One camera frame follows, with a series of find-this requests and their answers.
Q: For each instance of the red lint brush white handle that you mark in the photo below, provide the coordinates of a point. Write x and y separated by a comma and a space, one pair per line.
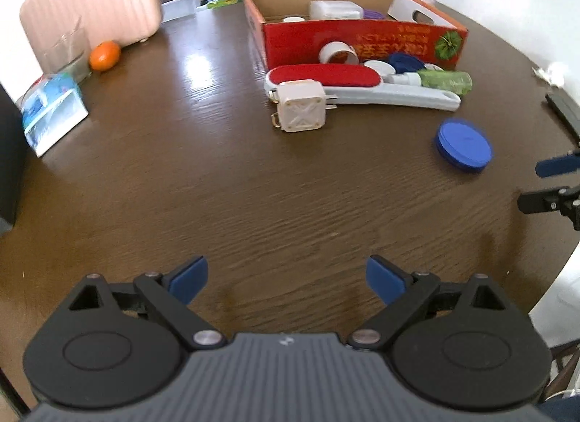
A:
360, 85

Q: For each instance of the black remote control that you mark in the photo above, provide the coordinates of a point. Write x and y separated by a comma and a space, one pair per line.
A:
568, 112

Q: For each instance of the blue round lid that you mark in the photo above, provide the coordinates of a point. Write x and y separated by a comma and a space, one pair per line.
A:
463, 145

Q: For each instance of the small white round case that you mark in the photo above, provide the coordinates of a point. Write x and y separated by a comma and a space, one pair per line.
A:
432, 66

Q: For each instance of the white power adapter plug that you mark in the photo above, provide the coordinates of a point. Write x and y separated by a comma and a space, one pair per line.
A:
299, 105

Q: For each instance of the white bottle cap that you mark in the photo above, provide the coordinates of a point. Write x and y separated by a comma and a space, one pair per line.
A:
384, 69

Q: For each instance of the blue white tissue box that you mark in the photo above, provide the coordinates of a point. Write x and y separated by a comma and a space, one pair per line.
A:
50, 109

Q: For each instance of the orange fruit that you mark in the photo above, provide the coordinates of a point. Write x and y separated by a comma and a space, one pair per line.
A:
105, 56

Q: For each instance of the translucent white plastic container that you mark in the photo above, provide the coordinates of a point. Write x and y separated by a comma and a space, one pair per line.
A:
335, 10

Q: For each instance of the pink suitcase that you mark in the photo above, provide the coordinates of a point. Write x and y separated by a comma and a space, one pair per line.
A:
123, 21

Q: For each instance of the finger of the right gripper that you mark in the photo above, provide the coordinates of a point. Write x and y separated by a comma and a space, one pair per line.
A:
553, 167
564, 200

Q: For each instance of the red cardboard box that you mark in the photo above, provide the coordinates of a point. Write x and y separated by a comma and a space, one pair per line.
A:
411, 27

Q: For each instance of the crumpled white tissue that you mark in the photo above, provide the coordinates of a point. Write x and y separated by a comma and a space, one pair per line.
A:
554, 75

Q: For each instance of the white jar lid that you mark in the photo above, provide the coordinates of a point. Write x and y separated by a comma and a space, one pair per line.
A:
289, 19

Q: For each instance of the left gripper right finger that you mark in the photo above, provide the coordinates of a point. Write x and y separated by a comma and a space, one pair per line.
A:
405, 297

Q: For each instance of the purple ridged lid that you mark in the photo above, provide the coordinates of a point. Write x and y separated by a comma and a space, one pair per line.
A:
370, 14

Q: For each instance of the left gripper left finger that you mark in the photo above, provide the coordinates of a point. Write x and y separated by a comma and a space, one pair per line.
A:
166, 298

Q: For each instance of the dark blue ridged lid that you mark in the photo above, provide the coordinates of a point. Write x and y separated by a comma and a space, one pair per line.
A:
404, 63

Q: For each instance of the green spray bottle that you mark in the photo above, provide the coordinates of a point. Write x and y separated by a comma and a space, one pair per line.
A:
457, 82

